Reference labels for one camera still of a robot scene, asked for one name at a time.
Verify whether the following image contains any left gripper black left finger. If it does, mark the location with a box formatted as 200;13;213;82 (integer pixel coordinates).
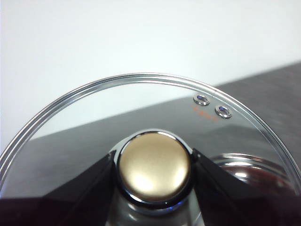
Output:
0;150;118;226

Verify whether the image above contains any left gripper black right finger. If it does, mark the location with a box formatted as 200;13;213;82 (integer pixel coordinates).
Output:
192;147;301;226

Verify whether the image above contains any glass lid with green knob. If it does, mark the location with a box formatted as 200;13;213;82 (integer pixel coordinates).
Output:
0;72;301;226

